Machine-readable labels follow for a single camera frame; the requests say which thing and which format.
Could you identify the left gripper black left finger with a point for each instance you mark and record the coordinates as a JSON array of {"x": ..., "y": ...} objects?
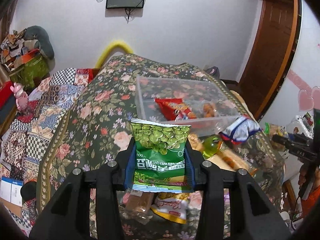
[{"x": 66, "y": 215}]

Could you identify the puffed rice cake pack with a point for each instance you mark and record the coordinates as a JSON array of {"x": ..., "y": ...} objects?
[{"x": 195, "y": 142}]

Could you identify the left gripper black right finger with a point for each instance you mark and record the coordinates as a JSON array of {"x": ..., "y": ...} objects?
[{"x": 253, "y": 216}]

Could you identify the red chip bag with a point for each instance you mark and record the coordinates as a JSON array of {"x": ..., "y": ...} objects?
[{"x": 175, "y": 109}]

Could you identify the clear plastic storage bin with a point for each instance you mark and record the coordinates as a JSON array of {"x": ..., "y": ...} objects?
[{"x": 210, "y": 101}]

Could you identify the yellow curved tube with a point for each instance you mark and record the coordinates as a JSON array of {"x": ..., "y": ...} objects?
[{"x": 114, "y": 45}]

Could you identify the blue white snack packet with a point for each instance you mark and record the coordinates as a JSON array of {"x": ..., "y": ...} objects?
[{"x": 240, "y": 130}]

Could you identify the green jelly cup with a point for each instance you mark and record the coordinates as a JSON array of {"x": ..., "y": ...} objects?
[{"x": 211, "y": 146}]

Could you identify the white blue cardboard box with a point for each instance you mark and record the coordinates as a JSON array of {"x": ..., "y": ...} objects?
[{"x": 11, "y": 191}]

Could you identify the dark grey cushion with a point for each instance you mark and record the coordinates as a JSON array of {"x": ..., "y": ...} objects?
[{"x": 38, "y": 33}]

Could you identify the green pea snack bag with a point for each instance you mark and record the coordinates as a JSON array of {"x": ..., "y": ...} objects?
[{"x": 160, "y": 160}]

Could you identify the brown wooden door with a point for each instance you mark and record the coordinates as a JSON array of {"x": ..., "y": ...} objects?
[{"x": 271, "y": 54}]

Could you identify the yellow white snack bag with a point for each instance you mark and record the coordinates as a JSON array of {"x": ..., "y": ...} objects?
[{"x": 171, "y": 206}]

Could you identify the pink plush toy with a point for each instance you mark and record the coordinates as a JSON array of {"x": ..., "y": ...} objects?
[{"x": 20, "y": 95}]

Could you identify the brown cracker roll pack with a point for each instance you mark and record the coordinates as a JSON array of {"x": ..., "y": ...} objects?
[{"x": 136, "y": 205}]

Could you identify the patchwork checkered quilt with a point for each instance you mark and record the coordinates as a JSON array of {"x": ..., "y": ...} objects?
[{"x": 24, "y": 144}]

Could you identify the red flat box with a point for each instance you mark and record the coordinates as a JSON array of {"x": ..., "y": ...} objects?
[{"x": 5, "y": 93}]

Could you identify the sandwich cake pack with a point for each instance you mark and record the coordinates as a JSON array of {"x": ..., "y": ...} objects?
[{"x": 226, "y": 159}]

